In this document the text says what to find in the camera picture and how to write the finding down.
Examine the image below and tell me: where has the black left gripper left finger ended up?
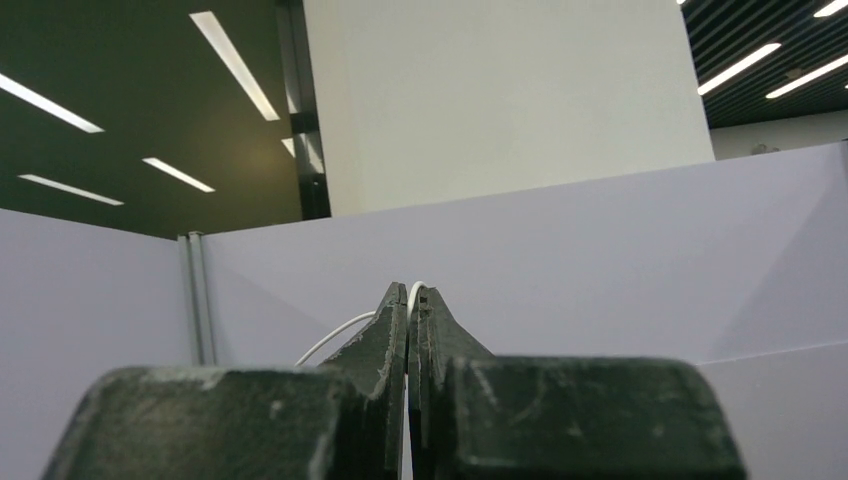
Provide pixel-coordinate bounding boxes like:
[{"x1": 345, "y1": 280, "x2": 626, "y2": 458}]
[{"x1": 43, "y1": 283, "x2": 407, "y2": 479}]

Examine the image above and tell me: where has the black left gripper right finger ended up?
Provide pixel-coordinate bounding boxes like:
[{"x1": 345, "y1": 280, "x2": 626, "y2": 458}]
[{"x1": 407, "y1": 286, "x2": 748, "y2": 479}]

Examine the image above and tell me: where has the white cable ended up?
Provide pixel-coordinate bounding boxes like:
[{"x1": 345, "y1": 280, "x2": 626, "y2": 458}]
[{"x1": 294, "y1": 280, "x2": 431, "y2": 480}]

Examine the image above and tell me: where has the aluminium corner post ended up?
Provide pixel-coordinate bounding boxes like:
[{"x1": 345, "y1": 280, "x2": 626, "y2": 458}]
[{"x1": 177, "y1": 232, "x2": 218, "y2": 366}]

